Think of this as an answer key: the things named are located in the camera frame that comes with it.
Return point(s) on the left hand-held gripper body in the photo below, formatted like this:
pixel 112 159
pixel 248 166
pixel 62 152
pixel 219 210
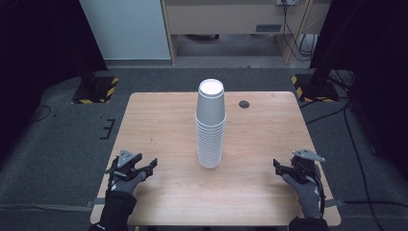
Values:
pixel 125 160

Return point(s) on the light wooden desk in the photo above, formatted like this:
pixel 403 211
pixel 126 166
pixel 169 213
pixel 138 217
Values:
pixel 224 19

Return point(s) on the round dark table grommet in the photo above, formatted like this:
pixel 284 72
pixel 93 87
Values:
pixel 244 104

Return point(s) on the black metal stand post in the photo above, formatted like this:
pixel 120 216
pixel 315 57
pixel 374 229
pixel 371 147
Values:
pixel 324 64

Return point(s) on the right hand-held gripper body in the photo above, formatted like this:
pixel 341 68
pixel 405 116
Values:
pixel 306 166

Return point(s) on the grey table bracket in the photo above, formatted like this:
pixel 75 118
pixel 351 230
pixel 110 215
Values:
pixel 338 202
pixel 96 202

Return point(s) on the white power strip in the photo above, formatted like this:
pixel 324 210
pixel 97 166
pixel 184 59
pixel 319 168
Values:
pixel 286 2

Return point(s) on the striped black stand base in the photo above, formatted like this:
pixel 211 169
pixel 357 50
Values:
pixel 96 91
pixel 316 91

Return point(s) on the white cabinet panel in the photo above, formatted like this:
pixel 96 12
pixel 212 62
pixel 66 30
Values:
pixel 128 29

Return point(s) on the person's left hand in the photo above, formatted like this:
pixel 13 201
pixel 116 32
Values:
pixel 126 185

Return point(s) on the stack of white paper cups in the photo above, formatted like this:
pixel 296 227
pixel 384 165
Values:
pixel 210 128

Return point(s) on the black curtain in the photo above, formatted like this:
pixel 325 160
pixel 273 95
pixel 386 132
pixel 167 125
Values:
pixel 378 64
pixel 38 64

